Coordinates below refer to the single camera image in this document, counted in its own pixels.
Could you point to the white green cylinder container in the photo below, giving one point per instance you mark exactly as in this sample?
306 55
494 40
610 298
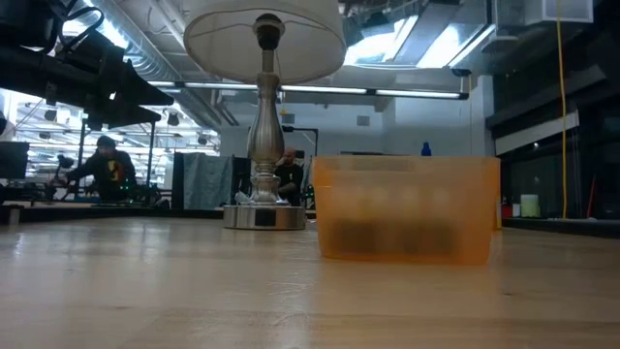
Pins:
529 205

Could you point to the grey fabric partition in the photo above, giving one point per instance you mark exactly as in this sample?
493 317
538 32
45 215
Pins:
206 179

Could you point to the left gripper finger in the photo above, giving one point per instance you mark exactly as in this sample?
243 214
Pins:
145 89
138 116

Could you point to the person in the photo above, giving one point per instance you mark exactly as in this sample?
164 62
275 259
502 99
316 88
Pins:
289 177
109 169

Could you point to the black aluminium table frame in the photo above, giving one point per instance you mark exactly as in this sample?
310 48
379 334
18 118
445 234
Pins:
145 213

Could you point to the black monitor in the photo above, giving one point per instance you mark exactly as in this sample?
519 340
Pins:
12 160

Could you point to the long ceiling light strip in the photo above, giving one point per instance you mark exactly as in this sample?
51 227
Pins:
319 90

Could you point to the small red box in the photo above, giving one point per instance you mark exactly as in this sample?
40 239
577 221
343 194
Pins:
507 211

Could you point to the white shade silver table lamp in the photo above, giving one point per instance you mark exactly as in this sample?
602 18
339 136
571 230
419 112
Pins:
265 136

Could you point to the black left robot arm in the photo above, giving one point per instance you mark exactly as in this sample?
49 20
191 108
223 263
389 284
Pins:
24 68

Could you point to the blue background bottle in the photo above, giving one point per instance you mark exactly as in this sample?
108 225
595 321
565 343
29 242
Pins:
426 149

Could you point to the orange translucent plastic container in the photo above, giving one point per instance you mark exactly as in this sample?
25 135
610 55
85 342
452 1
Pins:
407 213

